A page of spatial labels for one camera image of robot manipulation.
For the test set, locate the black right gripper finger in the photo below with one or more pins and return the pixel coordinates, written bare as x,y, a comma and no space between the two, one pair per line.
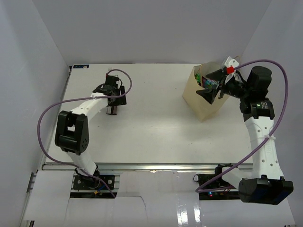
218,76
208,94

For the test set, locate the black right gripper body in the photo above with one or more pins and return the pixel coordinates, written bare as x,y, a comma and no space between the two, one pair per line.
237,89

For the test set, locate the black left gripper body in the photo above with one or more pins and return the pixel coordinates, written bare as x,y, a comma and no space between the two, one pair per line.
115,103

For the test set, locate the teal snack packet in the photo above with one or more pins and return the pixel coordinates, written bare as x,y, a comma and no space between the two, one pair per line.
210,84

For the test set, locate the brown chocolate bar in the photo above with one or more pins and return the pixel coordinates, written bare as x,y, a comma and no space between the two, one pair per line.
112,110

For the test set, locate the green yellow Fox's candy bag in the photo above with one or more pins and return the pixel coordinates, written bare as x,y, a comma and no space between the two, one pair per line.
198,78

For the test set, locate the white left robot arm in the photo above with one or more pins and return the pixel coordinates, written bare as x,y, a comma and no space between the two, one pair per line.
72,131

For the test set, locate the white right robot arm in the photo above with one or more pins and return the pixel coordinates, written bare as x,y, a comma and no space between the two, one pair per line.
258,177

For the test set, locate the brown paper bag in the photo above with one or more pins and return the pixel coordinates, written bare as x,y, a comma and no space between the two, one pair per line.
202,109

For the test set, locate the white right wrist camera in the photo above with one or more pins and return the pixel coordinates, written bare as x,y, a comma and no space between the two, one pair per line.
230,64

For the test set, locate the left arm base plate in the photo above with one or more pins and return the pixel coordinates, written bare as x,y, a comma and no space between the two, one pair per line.
89,189

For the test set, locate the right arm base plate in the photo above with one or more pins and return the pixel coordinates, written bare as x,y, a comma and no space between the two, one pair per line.
220,195

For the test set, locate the aluminium front rail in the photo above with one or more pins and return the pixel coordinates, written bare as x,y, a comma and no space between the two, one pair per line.
154,167

